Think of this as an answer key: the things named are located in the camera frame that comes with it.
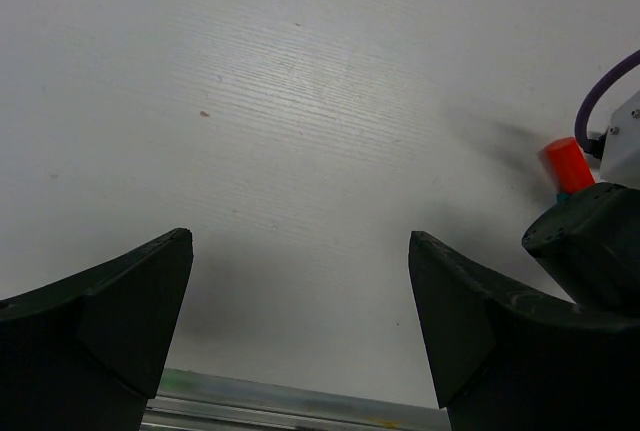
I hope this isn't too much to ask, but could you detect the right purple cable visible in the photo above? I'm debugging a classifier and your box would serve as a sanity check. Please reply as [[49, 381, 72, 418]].
[[574, 48, 640, 147]]

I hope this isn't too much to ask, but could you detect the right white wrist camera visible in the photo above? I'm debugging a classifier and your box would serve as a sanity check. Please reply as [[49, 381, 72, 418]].
[[599, 92, 640, 189]]

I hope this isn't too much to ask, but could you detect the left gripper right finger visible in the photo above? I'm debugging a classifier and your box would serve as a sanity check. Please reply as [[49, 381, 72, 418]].
[[408, 231, 639, 430]]

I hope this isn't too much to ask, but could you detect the teal rectangular block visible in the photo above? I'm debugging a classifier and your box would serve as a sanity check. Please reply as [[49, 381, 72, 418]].
[[556, 192, 571, 203]]

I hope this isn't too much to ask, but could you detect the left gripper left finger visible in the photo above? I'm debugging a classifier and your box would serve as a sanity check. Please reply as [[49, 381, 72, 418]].
[[1, 228, 193, 430]]

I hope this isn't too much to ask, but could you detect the red cylinder block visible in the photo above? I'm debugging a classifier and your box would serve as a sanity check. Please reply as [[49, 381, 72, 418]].
[[538, 137, 595, 195]]

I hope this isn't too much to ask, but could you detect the aluminium table frame rail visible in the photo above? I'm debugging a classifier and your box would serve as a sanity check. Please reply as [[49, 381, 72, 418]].
[[140, 369, 450, 430]]

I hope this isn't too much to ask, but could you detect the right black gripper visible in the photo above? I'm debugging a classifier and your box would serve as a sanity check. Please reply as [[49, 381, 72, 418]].
[[522, 182, 639, 309]]

